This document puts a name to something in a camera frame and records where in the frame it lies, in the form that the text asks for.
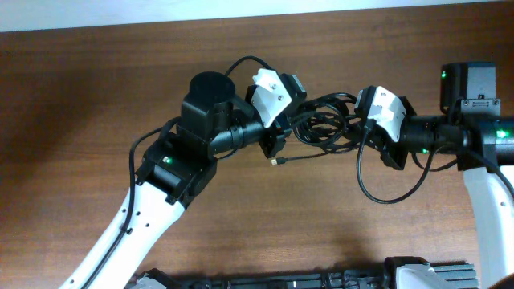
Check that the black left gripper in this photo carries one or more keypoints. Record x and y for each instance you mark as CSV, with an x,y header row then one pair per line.
x,y
282,123

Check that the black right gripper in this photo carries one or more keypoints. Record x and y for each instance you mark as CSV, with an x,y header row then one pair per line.
x,y
383,142

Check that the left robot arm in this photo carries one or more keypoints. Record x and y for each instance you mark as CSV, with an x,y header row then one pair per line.
x,y
177,167

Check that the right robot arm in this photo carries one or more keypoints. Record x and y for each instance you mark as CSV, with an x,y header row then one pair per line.
x,y
472,129

